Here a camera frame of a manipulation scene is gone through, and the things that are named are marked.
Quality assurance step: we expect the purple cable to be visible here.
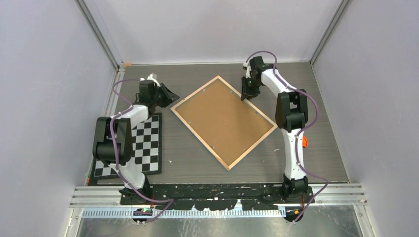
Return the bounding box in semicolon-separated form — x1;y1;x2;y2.
244;50;329;224
109;78;175;224

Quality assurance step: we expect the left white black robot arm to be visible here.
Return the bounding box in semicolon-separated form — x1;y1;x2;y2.
92;75;179;204

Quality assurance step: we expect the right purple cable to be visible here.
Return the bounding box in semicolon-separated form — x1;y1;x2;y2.
244;50;329;224

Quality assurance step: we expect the left corner aluminium post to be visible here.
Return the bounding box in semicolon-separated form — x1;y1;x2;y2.
75;0;120;70

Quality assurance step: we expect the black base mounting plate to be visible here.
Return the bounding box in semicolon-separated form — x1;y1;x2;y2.
119;183;314;211

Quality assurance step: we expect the white perforated strip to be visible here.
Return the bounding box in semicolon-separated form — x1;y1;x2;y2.
82;207;286;219

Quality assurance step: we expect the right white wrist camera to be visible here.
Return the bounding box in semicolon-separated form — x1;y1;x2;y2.
243;62;251;78

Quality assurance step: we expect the aluminium front rail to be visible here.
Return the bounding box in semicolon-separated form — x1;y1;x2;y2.
70;183;368;208

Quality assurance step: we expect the corner aluminium post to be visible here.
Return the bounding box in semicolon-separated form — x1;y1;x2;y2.
75;0;120;70
309;0;352;66

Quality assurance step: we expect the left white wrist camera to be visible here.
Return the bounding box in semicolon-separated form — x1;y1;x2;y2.
140;73;161;87

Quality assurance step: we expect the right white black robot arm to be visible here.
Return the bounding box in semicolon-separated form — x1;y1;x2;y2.
241;56;308;203

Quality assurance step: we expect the right corner aluminium post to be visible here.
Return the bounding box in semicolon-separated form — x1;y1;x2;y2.
309;0;352;66

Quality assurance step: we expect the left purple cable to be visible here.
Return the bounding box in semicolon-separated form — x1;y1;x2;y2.
109;78;175;224

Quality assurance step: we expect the black white checkerboard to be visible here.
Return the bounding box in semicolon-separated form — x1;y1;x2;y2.
89;113;163;179

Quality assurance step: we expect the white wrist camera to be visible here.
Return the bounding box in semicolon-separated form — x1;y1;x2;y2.
243;62;251;78
140;73;161;87

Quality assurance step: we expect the blue picture frame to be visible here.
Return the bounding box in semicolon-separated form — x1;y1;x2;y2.
171;76;277;170

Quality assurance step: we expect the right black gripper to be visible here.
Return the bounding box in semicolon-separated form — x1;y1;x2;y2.
241;76;261;101

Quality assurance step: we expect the orange curved plastic piece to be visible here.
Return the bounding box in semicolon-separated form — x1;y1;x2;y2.
302;136;308;148

